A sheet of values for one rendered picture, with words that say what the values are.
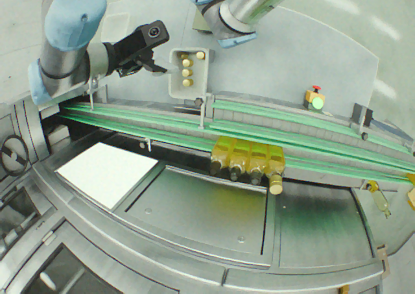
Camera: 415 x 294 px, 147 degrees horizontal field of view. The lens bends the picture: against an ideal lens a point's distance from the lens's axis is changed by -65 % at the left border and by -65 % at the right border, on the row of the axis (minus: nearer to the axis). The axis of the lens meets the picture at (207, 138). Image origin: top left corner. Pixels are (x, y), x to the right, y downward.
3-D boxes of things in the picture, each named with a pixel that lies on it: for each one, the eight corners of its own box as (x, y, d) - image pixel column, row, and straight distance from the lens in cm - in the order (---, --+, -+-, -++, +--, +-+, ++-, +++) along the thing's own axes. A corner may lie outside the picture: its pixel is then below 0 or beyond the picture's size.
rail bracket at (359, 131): (346, 126, 76) (361, 139, 66) (351, 109, 75) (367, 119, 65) (353, 128, 79) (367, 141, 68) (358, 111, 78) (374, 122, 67)
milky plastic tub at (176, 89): (176, 93, 86) (168, 97, 79) (178, 49, 85) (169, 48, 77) (211, 97, 80) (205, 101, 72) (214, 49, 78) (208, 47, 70)
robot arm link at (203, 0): (222, -18, 68) (209, -35, 57) (240, 8, 62) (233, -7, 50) (193, -3, 68) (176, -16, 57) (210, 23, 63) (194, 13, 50)
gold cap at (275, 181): (266, 180, 49) (266, 191, 46) (275, 172, 47) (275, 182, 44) (276, 186, 51) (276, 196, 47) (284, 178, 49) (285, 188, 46)
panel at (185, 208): (100, 145, 103) (55, 176, 90) (99, 140, 101) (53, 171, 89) (273, 190, 70) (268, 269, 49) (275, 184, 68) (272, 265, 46)
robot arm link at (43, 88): (33, 93, 26) (36, 116, 33) (96, 68, 28) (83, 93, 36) (26, 50, 30) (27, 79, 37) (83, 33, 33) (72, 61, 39)
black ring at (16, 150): (32, 162, 110) (8, 180, 110) (21, 126, 104) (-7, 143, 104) (34, 165, 106) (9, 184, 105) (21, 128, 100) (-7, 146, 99)
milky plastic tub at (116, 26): (114, 17, 120) (104, 15, 115) (140, 13, 105) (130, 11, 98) (109, 42, 119) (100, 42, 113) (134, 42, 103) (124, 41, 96)
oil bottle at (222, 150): (222, 139, 71) (207, 169, 53) (224, 127, 69) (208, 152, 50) (236, 142, 70) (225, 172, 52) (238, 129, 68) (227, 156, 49)
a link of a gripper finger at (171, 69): (167, 76, 49) (140, 64, 45) (182, 68, 45) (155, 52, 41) (166, 86, 47) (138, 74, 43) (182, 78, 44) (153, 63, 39)
